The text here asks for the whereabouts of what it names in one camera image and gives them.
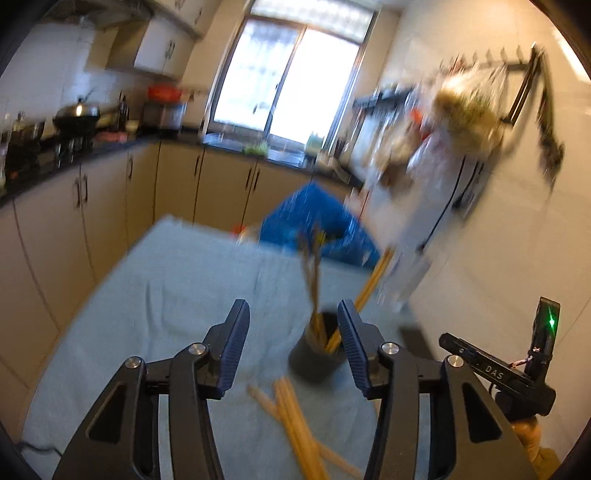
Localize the clear glass pitcher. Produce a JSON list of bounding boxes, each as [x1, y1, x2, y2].
[[382, 247, 431, 311]]

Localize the black kitchen countertop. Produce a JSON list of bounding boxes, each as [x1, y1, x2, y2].
[[0, 126, 365, 208]]

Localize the kitchen window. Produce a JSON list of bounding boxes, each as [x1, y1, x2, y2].
[[203, 0, 376, 154]]

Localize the person's right forearm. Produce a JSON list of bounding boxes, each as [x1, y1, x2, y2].
[[512, 416, 560, 478]]

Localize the dark brown chopstick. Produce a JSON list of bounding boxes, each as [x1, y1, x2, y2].
[[298, 231, 319, 324], [309, 226, 327, 352]]

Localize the range hood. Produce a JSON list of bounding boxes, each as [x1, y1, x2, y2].
[[41, 0, 153, 34]]

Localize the black wok with lid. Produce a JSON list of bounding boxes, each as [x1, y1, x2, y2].
[[52, 95, 102, 133]]

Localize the wall power socket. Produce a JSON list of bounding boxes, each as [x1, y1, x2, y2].
[[455, 157, 486, 219]]

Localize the beige kitchen base cabinets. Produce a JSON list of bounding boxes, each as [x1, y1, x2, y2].
[[0, 141, 365, 386]]

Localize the black gas stove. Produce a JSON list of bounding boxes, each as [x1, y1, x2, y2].
[[4, 133, 96, 172]]

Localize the blue plastic bag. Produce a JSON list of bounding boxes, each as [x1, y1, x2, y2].
[[261, 181, 382, 268]]

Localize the clear hanging plastic bag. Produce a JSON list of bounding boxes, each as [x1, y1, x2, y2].
[[405, 129, 463, 241]]

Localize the plastic bag of yellow food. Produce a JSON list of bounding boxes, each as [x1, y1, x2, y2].
[[436, 69, 507, 158]]

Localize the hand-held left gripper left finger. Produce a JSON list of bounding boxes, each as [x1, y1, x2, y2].
[[52, 299, 251, 480]]

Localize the stainless steel pot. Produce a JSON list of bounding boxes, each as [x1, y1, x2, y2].
[[9, 113, 47, 149]]

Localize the dark hanging object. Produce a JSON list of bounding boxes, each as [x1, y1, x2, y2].
[[534, 46, 567, 191]]

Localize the light wooden chopstick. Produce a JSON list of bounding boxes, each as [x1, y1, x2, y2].
[[330, 250, 396, 354], [248, 384, 363, 478], [273, 376, 331, 480], [327, 248, 392, 350]]

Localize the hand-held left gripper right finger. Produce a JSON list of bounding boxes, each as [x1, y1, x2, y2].
[[337, 299, 541, 480]]

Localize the silver rice cooker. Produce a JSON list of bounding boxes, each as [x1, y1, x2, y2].
[[141, 102, 188, 133]]

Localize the light blue tablecloth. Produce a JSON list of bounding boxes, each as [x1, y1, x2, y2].
[[21, 215, 432, 480]]

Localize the dark grey utensil holder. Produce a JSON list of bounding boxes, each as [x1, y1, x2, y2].
[[288, 311, 347, 381]]

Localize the black power cable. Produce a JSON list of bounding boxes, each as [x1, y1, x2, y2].
[[418, 157, 467, 253]]

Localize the beige wall cabinet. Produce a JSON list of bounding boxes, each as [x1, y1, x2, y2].
[[134, 18, 195, 78]]

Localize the black wall rack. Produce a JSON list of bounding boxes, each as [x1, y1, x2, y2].
[[353, 90, 413, 112]]

